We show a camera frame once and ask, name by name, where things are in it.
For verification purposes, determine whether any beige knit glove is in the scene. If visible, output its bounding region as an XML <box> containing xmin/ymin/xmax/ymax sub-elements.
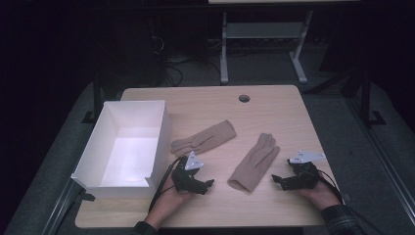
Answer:
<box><xmin>227</xmin><ymin>132</ymin><xmax>281</xmax><ymax>193</ymax></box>
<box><xmin>169</xmin><ymin>119</ymin><xmax>237</xmax><ymax>158</ymax></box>

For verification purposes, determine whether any person's left hand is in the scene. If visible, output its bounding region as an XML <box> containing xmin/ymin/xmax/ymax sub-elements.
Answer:
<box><xmin>145</xmin><ymin>181</ymin><xmax>195</xmax><ymax>229</ymax></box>

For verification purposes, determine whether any metal floor rail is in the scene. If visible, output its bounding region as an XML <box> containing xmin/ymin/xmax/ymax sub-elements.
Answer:
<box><xmin>41</xmin><ymin>178</ymin><xmax>83</xmax><ymax>235</ymax></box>
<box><xmin>346</xmin><ymin>97</ymin><xmax>415</xmax><ymax>217</ymax></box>

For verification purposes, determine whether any white box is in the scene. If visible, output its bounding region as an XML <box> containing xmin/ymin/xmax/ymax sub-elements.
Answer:
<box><xmin>70</xmin><ymin>99</ymin><xmax>173</xmax><ymax>199</ymax></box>

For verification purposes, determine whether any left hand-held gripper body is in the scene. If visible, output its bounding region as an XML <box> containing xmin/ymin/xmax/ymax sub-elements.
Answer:
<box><xmin>170</xmin><ymin>150</ymin><xmax>206</xmax><ymax>195</ymax></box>

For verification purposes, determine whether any black stand post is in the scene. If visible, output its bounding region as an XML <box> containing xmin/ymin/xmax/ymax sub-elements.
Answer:
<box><xmin>357</xmin><ymin>63</ymin><xmax>388</xmax><ymax>129</ymax></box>
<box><xmin>81</xmin><ymin>63</ymin><xmax>106</xmax><ymax>124</ymax></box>

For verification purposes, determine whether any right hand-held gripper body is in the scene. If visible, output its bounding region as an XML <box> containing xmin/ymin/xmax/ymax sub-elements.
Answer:
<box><xmin>286</xmin><ymin>149</ymin><xmax>327</xmax><ymax>191</ymax></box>

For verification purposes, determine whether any tangle of floor cables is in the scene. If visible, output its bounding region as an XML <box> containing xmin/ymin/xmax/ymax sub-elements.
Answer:
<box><xmin>149</xmin><ymin>33</ymin><xmax>192</xmax><ymax>88</ymax></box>

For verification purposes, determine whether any grey metal table frame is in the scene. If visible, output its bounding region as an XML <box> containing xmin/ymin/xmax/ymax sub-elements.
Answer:
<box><xmin>219</xmin><ymin>9</ymin><xmax>314</xmax><ymax>86</ymax></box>

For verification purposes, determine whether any person's right hand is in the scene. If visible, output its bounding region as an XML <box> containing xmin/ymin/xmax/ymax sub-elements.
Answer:
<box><xmin>298</xmin><ymin>180</ymin><xmax>343</xmax><ymax>212</ymax></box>

